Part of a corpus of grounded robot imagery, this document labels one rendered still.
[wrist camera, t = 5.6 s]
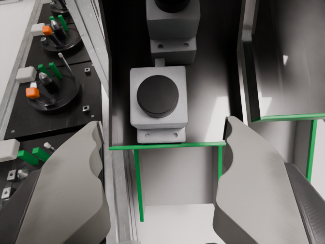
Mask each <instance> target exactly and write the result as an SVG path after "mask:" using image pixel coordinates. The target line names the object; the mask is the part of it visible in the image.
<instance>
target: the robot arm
mask: <svg viewBox="0 0 325 244"><path fill-rule="evenodd" d="M222 139H223V140H225V143H226V147H225V154H224V161H223V165H224V166H225V168H226V170H227V171H226V172H225V173H224V174H223V175H222V176H220V178H219V182H218V189H217V195H216V202H215V209H214V215H213V222H212V226H213V229H214V231H215V233H216V234H217V235H218V236H219V237H220V238H221V239H222V240H223V241H224V242H225V243H226V244H325V200H324V199H323V198H322V197H321V195H320V194H319V193H318V192H317V191H316V189H315V188H314V187H313V186H312V185H311V183H310V182H309V181H308V180H307V178H306V177H305V176H304V175H303V174H302V172H301V171H300V170H299V169H298V168H297V166H296V165H295V164H291V163H287V162H286V161H285V160H284V158H283V157H282V156H281V154H280V153H279V152H278V151H277V150H276V149H275V148H274V147H273V146H272V145H271V144H270V143H269V142H268V141H266V140H265V139H264V138H263V137H261V136H260V135H259V134H258V133H256V132H255V131H253V130H252V129H251V128H249V127H248V126H247V125H246V124H245V123H243V122H242V121H241V120H239V119H238V118H237V117H235V116H229V117H227V116H226V117H225V124H224V131H223V138H222ZM102 144H104V138H103V127H102V123H101V121H91V122H89V123H88V124H87V125H85V126H84V127H83V128H82V129H80V130H79V131H78V132H77V133H76V134H74V135H73V136H72V137H71V138H69V139H68V140H67V141H66V142H64V143H63V144H62V145H61V146H60V147H59V148H58V149H57V150H56V151H55V152H54V153H53V154H52V155H51V156H50V157H49V159H48V160H47V161H46V162H45V163H44V165H43V166H42V167H41V169H39V170H35V171H32V172H31V173H30V174H29V176H28V177H27V178H26V179H25V180H24V181H23V183H22V184H21V185H20V186H19V187H18V189H17V190H16V191H15V192H14V194H13V195H12V196H11V197H10V198H9V200H8V201H7V202H6V203H5V205H4V206H3V207H2V208H1V209H0V244H99V243H100V242H101V241H102V240H103V239H104V238H105V237H106V236H107V234H108V233H109V231H110V229H111V222H110V212H109V206H108V202H107V199H106V196H105V193H104V190H103V186H102V183H101V180H100V179H99V178H98V176H99V174H100V172H101V170H102V168H103V165H102V161H101V158H100V154H99V150H100V148H101V147H102Z"/></svg>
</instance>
